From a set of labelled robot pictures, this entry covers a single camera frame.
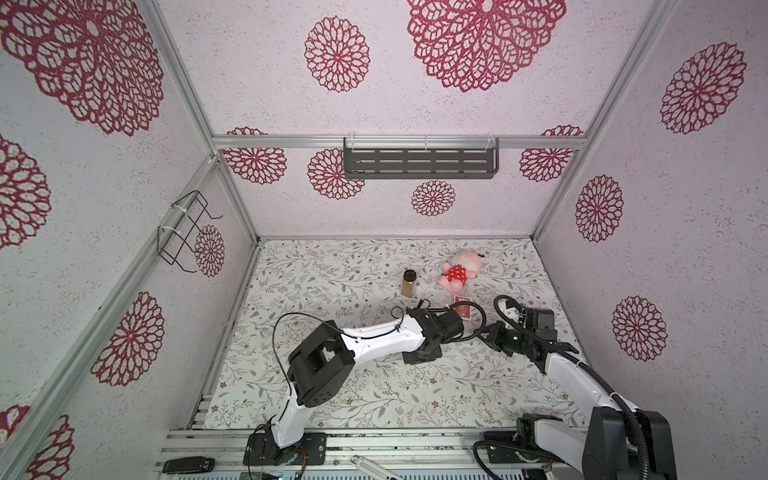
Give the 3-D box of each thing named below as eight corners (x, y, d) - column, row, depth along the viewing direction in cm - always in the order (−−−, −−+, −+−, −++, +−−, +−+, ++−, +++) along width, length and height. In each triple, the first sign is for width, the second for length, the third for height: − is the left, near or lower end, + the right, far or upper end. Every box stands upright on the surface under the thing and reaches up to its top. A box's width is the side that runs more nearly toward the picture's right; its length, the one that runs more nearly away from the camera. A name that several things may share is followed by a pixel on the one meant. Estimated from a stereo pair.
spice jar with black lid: (402, 298, 105) (404, 280, 97) (402, 288, 108) (403, 269, 100) (414, 298, 105) (417, 280, 97) (413, 288, 108) (416, 269, 100)
